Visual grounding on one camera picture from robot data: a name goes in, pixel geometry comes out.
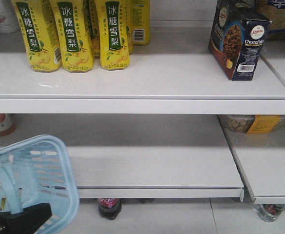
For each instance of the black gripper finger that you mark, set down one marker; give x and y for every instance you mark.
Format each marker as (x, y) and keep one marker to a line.
(26, 222)

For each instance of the white bottle top left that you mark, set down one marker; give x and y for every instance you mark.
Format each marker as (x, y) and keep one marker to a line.
(8, 19)

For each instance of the light blue plastic basket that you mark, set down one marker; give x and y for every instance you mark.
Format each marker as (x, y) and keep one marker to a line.
(38, 170)

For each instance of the yellow pear drink bottle left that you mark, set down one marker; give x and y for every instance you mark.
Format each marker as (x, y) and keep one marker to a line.
(39, 34)

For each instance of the yellow pear drink bottle right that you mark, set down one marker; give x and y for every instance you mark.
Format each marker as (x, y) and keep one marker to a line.
(114, 50)

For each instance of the yellow pear drink bottle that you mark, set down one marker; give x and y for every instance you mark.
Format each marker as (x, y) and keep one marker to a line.
(114, 50)
(141, 21)
(71, 17)
(39, 34)

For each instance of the blue biscuit package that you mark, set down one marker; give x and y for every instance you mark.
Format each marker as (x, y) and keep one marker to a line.
(275, 11)

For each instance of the dark cola bottle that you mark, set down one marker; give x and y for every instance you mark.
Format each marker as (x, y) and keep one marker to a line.
(109, 208)

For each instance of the dark blue Danisa cookie box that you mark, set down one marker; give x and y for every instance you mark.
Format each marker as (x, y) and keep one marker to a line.
(237, 37)

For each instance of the clear cookie tub yellow label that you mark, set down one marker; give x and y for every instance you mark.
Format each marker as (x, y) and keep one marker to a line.
(252, 124)

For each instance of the clear glass jar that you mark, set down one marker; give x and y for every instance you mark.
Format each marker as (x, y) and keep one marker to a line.
(270, 212)

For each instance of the white store shelving unit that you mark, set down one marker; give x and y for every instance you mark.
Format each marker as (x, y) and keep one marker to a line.
(150, 135)

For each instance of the yellow pear drink bottle middle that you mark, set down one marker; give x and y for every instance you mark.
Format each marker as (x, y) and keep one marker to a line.
(71, 17)

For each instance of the yellow pear drink bottle rear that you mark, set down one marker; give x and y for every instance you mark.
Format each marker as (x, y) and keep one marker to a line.
(141, 21)

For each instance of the peach juice bottle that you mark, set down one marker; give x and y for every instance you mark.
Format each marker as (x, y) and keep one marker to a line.
(6, 125)

